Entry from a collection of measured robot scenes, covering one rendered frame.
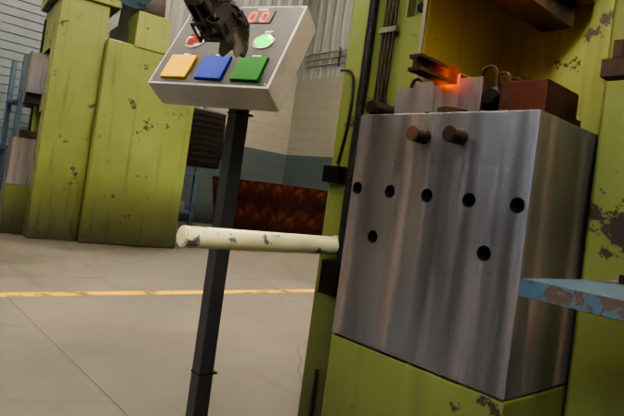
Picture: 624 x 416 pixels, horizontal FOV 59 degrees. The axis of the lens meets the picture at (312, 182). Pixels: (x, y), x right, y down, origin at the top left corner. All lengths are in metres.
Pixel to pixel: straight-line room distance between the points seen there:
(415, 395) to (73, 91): 5.06
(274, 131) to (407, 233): 9.85
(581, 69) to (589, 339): 0.70
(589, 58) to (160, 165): 4.82
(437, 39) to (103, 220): 4.69
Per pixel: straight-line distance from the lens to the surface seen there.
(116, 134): 5.69
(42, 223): 5.71
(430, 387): 1.00
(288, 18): 1.40
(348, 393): 1.13
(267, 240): 1.23
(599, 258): 1.06
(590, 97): 1.49
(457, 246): 0.95
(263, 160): 10.67
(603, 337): 1.07
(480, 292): 0.93
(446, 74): 1.08
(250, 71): 1.29
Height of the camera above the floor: 0.73
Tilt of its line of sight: 2 degrees up
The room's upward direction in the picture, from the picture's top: 8 degrees clockwise
